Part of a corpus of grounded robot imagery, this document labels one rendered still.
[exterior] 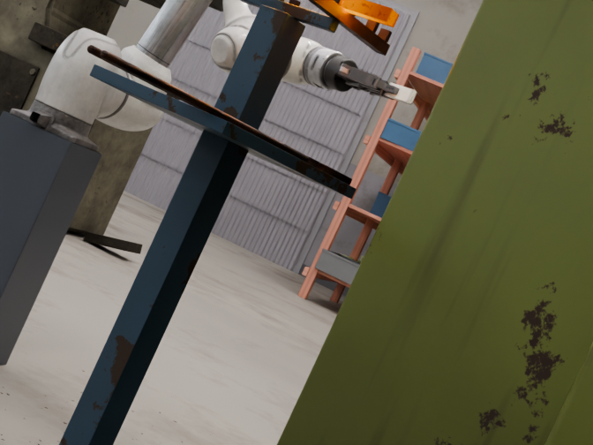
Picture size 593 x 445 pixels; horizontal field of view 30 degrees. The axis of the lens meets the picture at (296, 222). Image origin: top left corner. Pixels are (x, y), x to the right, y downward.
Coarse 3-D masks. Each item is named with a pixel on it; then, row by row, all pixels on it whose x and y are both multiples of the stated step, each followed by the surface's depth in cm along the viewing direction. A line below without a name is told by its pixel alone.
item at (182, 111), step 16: (112, 80) 175; (128, 80) 173; (144, 96) 170; (160, 96) 169; (176, 112) 166; (192, 112) 165; (208, 128) 165; (224, 128) 161; (240, 128) 164; (240, 144) 172; (256, 144) 168; (272, 160) 179; (288, 160) 175; (304, 176) 184; (320, 176) 184; (352, 192) 193
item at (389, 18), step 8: (344, 0) 178; (352, 0) 177; (360, 0) 176; (344, 8) 178; (352, 8) 176; (360, 8) 176; (368, 8) 175; (376, 8) 174; (384, 8) 173; (360, 16) 178; (368, 16) 175; (376, 16) 174; (384, 16) 173; (392, 16) 174; (384, 24) 176; (392, 24) 174
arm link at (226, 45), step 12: (228, 0) 247; (228, 12) 246; (240, 12) 244; (228, 24) 243; (240, 24) 240; (216, 36) 239; (228, 36) 237; (240, 36) 237; (216, 48) 238; (228, 48) 236; (240, 48) 236; (216, 60) 239; (228, 60) 237; (228, 72) 241
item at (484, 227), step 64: (512, 0) 159; (576, 0) 152; (512, 64) 156; (576, 64) 149; (448, 128) 160; (512, 128) 153; (576, 128) 147; (448, 192) 157; (512, 192) 150; (576, 192) 144; (384, 256) 161; (448, 256) 154; (512, 256) 147; (576, 256) 141; (384, 320) 158; (448, 320) 151; (512, 320) 145; (576, 320) 139; (320, 384) 162; (384, 384) 155; (448, 384) 148; (512, 384) 142
